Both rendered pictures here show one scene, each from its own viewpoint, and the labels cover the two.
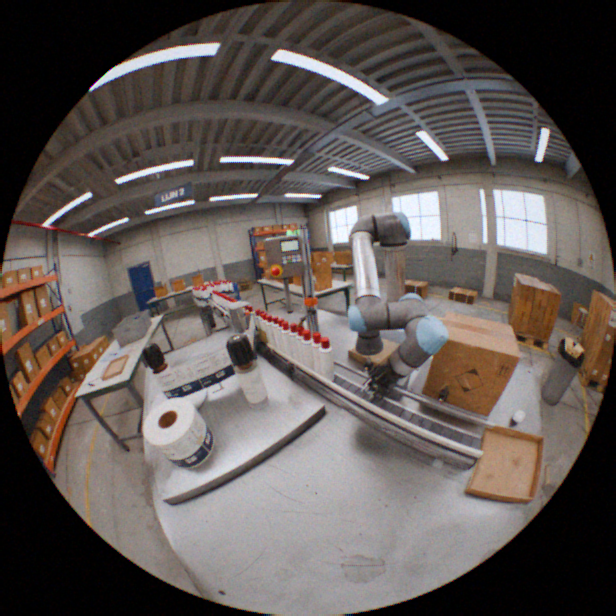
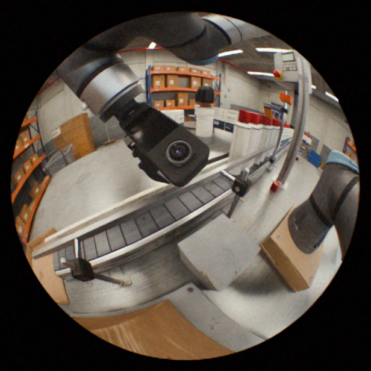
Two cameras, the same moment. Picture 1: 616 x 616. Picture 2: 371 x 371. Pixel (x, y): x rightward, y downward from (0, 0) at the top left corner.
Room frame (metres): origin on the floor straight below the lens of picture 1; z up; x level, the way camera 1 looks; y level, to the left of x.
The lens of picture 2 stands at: (0.44, -0.37, 1.09)
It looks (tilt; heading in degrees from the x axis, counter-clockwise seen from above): 41 degrees down; 94
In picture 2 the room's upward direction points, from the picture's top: straight up
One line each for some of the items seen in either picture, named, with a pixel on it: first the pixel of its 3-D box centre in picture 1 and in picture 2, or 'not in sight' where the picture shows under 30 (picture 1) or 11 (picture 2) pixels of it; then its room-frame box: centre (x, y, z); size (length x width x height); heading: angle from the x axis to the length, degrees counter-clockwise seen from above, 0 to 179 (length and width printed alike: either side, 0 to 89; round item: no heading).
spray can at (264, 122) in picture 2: (303, 347); (259, 140); (0.70, 0.04, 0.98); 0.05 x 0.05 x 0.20
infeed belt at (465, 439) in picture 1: (301, 365); (255, 163); (0.72, 0.07, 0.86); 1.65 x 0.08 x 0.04; 39
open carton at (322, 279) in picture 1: (317, 275); not in sight; (2.55, -0.19, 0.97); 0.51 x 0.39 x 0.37; 126
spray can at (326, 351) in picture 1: (326, 360); (240, 143); (0.57, -0.05, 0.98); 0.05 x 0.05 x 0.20
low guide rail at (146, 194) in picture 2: (340, 390); (206, 169); (0.48, -0.08, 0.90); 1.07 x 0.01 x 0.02; 39
